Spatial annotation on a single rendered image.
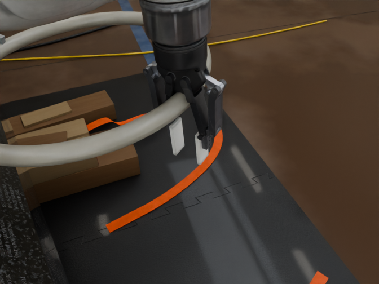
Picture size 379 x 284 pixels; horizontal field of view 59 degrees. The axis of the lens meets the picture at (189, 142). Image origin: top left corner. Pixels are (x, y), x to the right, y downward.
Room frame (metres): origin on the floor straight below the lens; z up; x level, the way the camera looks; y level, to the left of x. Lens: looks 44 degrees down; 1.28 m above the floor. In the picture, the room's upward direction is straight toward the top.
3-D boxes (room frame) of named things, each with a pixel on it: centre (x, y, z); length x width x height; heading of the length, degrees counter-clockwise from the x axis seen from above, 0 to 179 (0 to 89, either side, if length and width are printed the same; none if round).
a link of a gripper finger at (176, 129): (0.44, 0.02, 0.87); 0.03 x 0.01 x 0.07; 149
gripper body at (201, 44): (0.43, 0.01, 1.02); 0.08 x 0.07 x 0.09; 58
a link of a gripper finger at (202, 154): (0.41, -0.02, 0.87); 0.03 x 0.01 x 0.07; 149
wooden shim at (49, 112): (1.40, 0.77, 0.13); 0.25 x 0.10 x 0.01; 122
